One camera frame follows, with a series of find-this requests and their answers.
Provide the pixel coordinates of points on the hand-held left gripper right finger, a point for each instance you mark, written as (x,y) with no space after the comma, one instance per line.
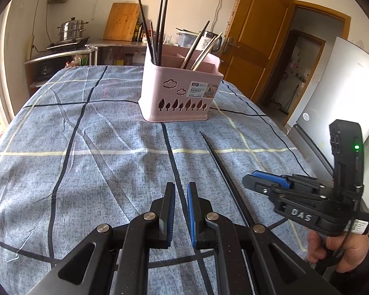
(190,215)

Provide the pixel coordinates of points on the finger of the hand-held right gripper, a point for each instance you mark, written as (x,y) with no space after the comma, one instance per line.
(270,176)
(258,186)

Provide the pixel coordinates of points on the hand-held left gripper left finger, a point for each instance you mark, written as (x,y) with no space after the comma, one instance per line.
(171,212)

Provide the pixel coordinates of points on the black chopstick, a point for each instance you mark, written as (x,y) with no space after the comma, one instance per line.
(165,15)
(160,27)
(152,40)
(224,171)
(145,27)

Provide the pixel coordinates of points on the pink plastic basket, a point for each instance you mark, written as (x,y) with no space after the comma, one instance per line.
(172,104)

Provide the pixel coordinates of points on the light wooden chopstick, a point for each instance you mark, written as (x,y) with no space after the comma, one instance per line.
(207,50)
(204,53)

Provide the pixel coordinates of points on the brown chopstick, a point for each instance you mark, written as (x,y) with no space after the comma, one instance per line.
(196,43)

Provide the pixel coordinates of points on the person's right hand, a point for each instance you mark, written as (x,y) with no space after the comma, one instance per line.
(353,252)

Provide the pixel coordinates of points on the blue plaid blanket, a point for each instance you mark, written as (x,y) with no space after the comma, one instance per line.
(110,175)

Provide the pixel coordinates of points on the silver refrigerator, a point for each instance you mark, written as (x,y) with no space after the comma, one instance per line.
(341,92)

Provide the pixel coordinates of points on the wooden door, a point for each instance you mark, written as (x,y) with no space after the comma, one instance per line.
(255,37)

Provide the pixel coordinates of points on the clear plastic container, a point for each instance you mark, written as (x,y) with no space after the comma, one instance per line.
(186,38)

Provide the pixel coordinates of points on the clear drinking glass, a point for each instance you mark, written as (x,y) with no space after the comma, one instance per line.
(168,39)

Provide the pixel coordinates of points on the steel counter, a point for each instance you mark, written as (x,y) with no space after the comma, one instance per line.
(116,43)

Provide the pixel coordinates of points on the dark oil bottle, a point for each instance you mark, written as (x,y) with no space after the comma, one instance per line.
(140,32)

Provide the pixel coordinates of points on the black kitchen appliance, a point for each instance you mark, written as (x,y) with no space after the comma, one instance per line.
(46,70)

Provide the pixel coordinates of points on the bamboo cutting board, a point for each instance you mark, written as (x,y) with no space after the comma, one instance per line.
(121,21)

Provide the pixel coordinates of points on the gas stove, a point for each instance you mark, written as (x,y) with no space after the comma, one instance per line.
(67,44)

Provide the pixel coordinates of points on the stove stand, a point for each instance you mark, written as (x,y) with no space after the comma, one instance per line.
(49,57)

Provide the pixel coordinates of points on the stainless steel steamer pot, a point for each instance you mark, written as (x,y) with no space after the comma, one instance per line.
(72,30)

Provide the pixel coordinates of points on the wooden door frame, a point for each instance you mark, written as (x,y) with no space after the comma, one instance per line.
(335,15)

